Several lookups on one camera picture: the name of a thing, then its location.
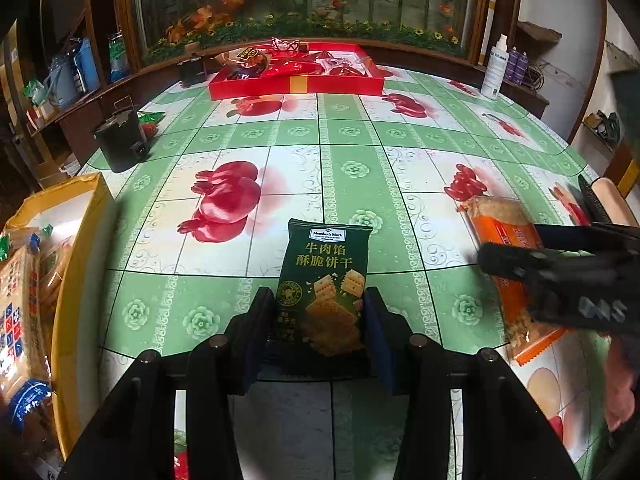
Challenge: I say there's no green fruit print tablecloth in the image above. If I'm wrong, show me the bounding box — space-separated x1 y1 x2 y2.
75 62 601 480

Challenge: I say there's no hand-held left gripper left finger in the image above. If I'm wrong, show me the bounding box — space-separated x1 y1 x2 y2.
59 286 277 480

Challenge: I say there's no grey blue kettle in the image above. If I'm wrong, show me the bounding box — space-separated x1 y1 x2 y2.
44 40 83 110

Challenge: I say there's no small green red packet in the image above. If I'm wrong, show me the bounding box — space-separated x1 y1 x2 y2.
137 111 165 138

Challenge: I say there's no coiled cable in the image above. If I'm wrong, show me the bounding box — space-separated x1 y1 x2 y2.
527 60 551 88

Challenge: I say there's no red gift box tray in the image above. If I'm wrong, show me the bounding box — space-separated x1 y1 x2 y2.
208 42 386 101

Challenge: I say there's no white spray bottle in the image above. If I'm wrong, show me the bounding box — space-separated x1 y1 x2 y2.
481 34 509 100

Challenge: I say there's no small black box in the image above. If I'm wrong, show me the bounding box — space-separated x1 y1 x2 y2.
179 57 206 87

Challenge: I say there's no pile of cracker packets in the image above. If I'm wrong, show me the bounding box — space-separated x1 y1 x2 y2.
0 225 76 461

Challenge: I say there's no black plastic container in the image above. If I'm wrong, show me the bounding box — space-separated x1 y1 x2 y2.
93 105 151 173

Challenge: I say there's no person's right hand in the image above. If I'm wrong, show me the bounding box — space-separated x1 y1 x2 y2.
602 332 640 433

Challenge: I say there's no wooden wall shelf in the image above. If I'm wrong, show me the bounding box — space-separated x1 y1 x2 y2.
516 20 563 43

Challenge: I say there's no green packet on shelf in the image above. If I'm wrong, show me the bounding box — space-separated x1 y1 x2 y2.
22 80 48 106

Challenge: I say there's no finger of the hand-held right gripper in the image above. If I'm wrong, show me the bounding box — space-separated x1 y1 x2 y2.
535 224 640 253
477 242 640 333

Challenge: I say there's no low wooden cabinet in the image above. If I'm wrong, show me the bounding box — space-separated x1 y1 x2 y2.
480 67 551 121

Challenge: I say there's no yellow cardboard box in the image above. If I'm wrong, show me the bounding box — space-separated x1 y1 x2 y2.
0 172 116 480

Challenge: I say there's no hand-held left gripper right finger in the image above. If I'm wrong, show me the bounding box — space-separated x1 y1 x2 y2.
362 286 583 480

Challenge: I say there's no dark wooden shelf unit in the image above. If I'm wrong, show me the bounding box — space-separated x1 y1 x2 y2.
0 0 146 196

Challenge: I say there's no orange brown bread packet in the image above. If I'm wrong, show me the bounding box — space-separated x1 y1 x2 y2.
222 46 271 80

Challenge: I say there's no orange cracker packet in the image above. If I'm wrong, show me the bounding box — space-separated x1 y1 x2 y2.
457 195 568 367

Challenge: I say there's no dark green cracker packet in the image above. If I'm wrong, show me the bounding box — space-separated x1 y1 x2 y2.
274 218 373 358

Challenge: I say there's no pile of red wrapped packets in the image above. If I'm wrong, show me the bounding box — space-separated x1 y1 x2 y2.
220 39 373 81

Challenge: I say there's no green white bag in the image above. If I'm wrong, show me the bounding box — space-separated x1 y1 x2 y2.
108 32 131 83

